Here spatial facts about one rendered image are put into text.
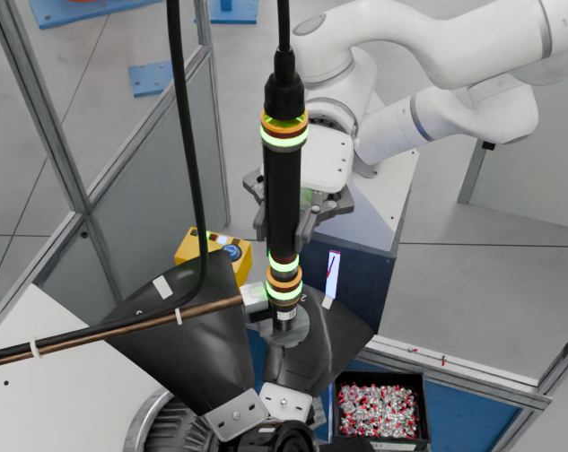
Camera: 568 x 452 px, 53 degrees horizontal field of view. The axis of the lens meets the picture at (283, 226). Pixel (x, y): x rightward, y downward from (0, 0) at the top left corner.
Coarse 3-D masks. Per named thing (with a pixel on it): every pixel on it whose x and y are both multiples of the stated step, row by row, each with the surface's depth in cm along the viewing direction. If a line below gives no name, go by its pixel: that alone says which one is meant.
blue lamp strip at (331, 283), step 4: (332, 256) 121; (336, 256) 121; (336, 260) 122; (328, 264) 123; (336, 264) 122; (332, 268) 124; (336, 268) 124; (332, 272) 125; (336, 272) 125; (332, 276) 126; (336, 276) 126; (328, 280) 128; (332, 280) 127; (328, 284) 129; (332, 284) 128; (328, 288) 130; (332, 288) 130; (328, 292) 131; (332, 292) 131; (332, 296) 132
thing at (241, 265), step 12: (192, 228) 140; (192, 240) 138; (216, 240) 138; (228, 240) 138; (240, 240) 138; (180, 252) 135; (192, 252) 135; (240, 252) 135; (240, 264) 133; (240, 276) 136
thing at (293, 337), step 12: (240, 288) 72; (252, 288) 72; (252, 300) 70; (264, 300) 71; (252, 312) 72; (264, 312) 72; (300, 312) 79; (264, 324) 75; (300, 324) 78; (264, 336) 77; (276, 336) 77; (288, 336) 77; (300, 336) 77
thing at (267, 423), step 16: (256, 432) 90; (272, 432) 88; (288, 432) 91; (304, 432) 92; (224, 448) 93; (240, 448) 90; (256, 448) 88; (272, 448) 86; (288, 448) 90; (304, 448) 91
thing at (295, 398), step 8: (264, 384) 102; (272, 384) 102; (264, 392) 101; (272, 392) 101; (280, 392) 101; (288, 392) 101; (296, 392) 101; (264, 400) 99; (272, 400) 99; (288, 400) 100; (296, 400) 100; (304, 400) 100; (272, 408) 98; (280, 408) 98; (288, 408) 98; (304, 408) 99; (272, 416) 97; (280, 416) 97; (288, 416) 97; (296, 416) 97; (304, 416) 97
